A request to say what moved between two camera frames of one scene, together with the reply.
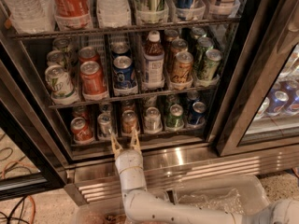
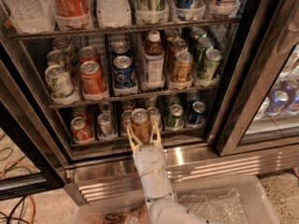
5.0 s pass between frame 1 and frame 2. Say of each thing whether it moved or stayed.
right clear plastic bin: stayed
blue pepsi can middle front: stayed
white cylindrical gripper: moved
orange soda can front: moved
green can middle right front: stayed
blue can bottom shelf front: stayed
